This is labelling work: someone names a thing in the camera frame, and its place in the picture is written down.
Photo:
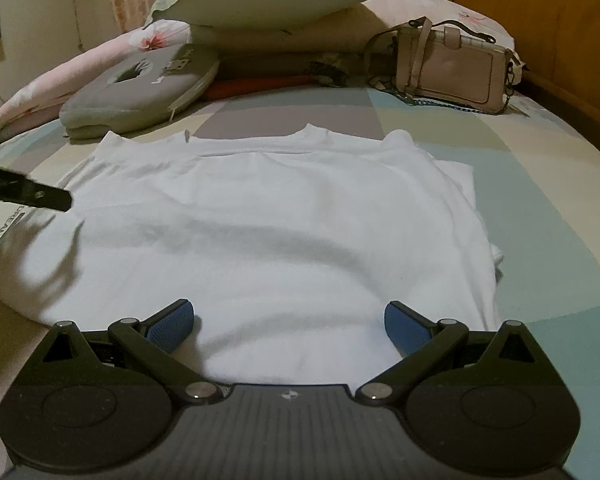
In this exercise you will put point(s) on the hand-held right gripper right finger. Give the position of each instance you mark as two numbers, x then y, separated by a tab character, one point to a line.
405	330

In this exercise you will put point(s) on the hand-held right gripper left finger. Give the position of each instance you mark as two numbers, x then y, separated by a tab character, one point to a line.
172	327

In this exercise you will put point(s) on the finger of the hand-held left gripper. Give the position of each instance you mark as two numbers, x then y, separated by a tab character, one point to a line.
20	190

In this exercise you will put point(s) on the white printed sweatshirt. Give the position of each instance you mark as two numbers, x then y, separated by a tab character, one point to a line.
280	240

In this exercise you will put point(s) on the pink floral quilt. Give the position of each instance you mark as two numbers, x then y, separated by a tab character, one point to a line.
45	80

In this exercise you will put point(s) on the grey donut pillow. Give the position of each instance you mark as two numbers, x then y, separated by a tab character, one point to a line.
140	85

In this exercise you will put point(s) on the orange red cloth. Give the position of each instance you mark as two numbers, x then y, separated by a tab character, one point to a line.
250	87

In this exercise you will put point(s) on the pink handbag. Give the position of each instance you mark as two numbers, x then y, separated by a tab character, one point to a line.
455	70

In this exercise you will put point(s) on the dark patterned cloth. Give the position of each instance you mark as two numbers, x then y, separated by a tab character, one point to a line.
330	72

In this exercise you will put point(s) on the beige pillow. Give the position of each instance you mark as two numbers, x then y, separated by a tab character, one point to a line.
290	35

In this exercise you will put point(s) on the wooden bed headboard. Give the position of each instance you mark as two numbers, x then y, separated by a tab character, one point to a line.
555	20

